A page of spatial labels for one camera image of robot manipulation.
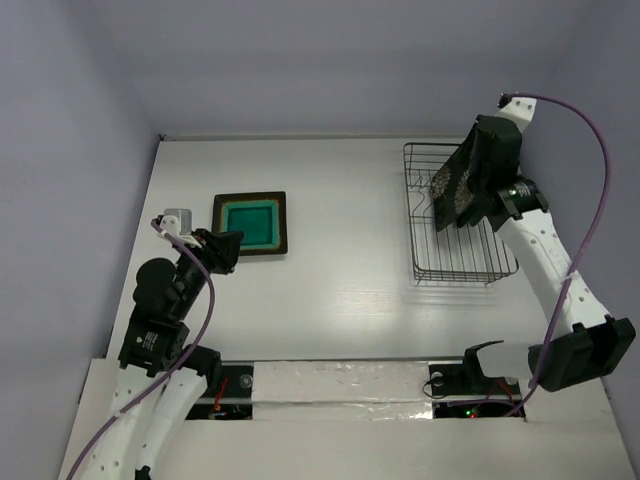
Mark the wire dish rack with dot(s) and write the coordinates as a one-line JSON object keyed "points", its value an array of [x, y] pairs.
{"points": [[453, 256]]}

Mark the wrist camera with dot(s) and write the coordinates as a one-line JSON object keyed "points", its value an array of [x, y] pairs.
{"points": [[176, 222], [518, 109]]}

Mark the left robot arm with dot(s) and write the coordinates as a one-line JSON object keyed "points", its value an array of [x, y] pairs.
{"points": [[161, 373]]}

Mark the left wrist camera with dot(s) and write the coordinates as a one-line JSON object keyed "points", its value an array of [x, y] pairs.
{"points": [[176, 222]]}

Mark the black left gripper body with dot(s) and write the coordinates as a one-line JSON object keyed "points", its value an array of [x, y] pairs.
{"points": [[207, 249]]}

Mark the teal square plate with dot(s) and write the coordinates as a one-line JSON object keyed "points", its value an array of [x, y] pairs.
{"points": [[260, 216]]}

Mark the black floral square plate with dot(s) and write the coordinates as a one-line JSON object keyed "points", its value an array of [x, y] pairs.
{"points": [[450, 190]]}

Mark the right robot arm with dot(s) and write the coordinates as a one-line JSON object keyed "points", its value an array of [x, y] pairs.
{"points": [[583, 341]]}

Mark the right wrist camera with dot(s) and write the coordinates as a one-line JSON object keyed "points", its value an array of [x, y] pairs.
{"points": [[518, 109]]}

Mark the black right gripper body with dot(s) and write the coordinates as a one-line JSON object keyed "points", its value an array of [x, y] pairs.
{"points": [[473, 163]]}

